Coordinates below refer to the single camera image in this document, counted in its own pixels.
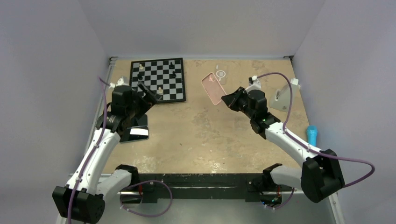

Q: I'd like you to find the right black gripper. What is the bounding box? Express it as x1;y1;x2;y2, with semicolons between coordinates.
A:
222;87;255;120

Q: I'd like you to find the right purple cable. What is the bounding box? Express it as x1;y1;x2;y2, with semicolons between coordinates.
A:
256;72;375;189

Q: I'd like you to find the black white chessboard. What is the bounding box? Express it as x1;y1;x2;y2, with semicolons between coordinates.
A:
129;58;186;104

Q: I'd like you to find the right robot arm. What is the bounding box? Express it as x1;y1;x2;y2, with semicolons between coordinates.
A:
221;87;345;203

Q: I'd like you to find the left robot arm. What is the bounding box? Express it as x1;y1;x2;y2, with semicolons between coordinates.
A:
52;82;162;224

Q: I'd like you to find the white metronome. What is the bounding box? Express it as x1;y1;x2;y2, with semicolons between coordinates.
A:
269;78;300;112

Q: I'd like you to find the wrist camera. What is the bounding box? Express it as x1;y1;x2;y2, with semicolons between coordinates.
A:
109;76;129;89
246;76;262;92

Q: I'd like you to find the blue cap object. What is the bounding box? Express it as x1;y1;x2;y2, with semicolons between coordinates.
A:
306;125;318;147

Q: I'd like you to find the clear phone case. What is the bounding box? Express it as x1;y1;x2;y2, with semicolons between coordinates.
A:
214;63;228;85

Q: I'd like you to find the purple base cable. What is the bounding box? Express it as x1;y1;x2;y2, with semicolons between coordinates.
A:
120;180;173;217

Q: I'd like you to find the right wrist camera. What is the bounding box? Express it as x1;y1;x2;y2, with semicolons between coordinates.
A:
246;76;262;92

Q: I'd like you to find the blue phone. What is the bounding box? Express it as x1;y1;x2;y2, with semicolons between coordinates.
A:
131;114;148;128

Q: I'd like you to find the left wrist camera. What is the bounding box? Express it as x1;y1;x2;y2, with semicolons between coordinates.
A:
109;76;129;89

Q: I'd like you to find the pink phone case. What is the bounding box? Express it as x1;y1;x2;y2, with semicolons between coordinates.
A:
201;73;226;105

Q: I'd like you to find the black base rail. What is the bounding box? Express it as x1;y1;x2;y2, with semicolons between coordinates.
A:
123;173;291;203

